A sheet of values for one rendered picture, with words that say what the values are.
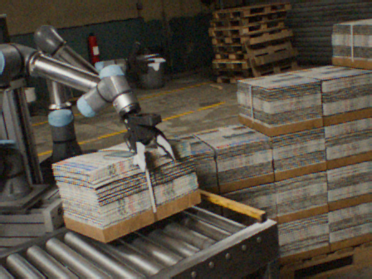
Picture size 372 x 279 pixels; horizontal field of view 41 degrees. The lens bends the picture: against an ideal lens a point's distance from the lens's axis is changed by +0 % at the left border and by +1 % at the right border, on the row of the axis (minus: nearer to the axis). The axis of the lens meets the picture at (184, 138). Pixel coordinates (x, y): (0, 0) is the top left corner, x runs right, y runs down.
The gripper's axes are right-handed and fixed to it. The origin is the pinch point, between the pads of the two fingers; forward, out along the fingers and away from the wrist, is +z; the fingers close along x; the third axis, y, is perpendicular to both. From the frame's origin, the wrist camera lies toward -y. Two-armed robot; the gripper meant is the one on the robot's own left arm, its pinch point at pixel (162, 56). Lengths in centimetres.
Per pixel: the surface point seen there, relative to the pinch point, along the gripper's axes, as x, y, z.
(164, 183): 114, 14, -22
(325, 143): 46, 43, 70
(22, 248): 112, 29, -69
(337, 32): 6, -2, 97
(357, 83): 42, 16, 89
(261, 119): 38, 28, 40
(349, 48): 18, 5, 98
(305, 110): 45, 24, 60
